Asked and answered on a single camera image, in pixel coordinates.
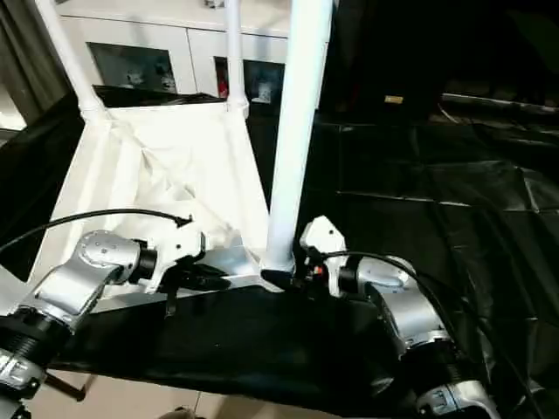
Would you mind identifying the white plastic table top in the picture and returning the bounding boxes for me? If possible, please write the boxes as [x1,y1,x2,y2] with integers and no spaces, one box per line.
[0,102,293,316]

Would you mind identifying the white plastic table leg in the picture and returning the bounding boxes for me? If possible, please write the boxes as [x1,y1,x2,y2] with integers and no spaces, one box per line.
[224,0,251,117]
[32,0,110,126]
[260,0,335,275]

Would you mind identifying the dark shoe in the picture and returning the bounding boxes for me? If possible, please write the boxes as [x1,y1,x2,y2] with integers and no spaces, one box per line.
[163,405,198,419]

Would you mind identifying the black work mat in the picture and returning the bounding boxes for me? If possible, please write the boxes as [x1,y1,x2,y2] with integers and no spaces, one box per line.
[0,85,559,415]

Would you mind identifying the red white bottle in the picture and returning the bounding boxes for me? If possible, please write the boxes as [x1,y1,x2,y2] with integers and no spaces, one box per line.
[217,65,231,100]

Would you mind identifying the white glass door cabinet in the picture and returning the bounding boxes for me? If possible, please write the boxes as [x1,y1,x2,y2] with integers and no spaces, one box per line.
[56,0,334,106]

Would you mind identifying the grey curtain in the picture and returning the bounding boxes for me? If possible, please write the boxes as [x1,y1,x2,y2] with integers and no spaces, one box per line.
[0,0,84,133]

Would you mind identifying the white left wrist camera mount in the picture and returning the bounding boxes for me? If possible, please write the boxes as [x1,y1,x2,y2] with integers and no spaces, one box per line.
[146,216,207,294]

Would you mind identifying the black left wrist camera cable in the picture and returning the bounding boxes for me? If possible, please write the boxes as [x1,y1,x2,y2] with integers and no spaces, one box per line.
[0,210,194,255]

